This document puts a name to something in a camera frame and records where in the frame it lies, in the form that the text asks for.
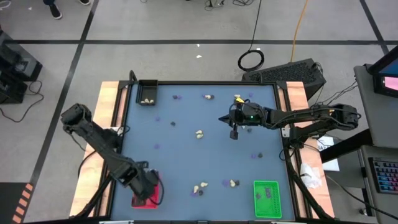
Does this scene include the green plastic basket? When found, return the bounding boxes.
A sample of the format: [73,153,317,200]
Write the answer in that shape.
[252,180,283,220]

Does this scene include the black mesh bin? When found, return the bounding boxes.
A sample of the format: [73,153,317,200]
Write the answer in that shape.
[136,79,159,107]

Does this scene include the computer monitor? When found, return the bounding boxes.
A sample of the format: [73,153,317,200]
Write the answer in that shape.
[368,46,398,99]

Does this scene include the white paper sheet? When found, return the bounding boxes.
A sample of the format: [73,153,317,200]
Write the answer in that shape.
[316,135,341,172]

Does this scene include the yellow hanging cable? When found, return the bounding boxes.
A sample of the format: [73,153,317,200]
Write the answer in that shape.
[290,0,309,63]

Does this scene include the black computer tower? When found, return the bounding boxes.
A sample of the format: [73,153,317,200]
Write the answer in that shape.
[241,57,328,101]

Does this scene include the black hanging cable with coil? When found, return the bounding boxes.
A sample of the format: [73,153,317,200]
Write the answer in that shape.
[237,0,266,73]

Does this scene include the wooden side board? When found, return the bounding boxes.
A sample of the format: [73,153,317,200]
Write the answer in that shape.
[68,80,125,218]
[281,81,336,218]

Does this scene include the black desk leg bar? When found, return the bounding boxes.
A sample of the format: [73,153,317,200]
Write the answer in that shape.
[319,128,374,164]

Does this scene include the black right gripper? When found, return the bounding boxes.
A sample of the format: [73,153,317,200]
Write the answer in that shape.
[218,100,269,141]

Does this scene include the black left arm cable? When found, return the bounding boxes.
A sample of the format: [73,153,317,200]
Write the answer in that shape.
[148,169,165,206]

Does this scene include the backlit keyboard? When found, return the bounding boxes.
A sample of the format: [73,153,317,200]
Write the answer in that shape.
[368,157,398,195]

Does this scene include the black mat orange stripes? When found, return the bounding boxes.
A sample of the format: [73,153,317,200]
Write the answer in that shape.
[0,182,35,224]

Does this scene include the black floor cable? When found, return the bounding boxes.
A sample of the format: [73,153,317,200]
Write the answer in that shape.
[0,80,45,123]
[325,174,398,222]

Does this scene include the white crumpled cloth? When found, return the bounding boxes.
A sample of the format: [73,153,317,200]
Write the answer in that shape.
[299,162,323,190]

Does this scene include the grey desk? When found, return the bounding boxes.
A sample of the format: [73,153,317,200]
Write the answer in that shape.
[359,144,398,224]
[353,63,398,149]

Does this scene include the black equipment stack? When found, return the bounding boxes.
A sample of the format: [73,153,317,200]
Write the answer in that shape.
[0,27,44,105]

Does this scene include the black support strut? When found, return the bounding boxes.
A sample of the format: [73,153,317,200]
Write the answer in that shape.
[74,146,122,218]
[283,149,331,220]

